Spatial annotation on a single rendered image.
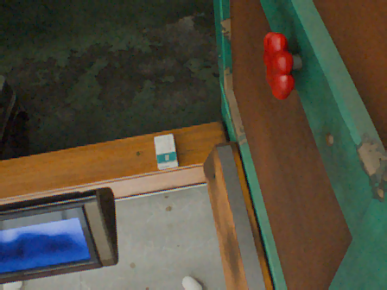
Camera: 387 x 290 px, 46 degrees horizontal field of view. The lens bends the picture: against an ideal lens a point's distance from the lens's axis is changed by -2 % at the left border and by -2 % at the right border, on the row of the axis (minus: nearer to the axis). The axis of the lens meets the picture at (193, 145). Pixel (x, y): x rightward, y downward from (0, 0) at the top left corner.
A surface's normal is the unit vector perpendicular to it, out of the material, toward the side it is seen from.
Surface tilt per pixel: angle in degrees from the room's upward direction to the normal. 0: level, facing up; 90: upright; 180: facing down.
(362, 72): 90
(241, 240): 0
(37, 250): 58
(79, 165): 0
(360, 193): 90
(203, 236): 0
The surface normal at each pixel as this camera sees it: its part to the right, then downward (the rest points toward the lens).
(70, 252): 0.07, 0.37
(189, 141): -0.09, -0.58
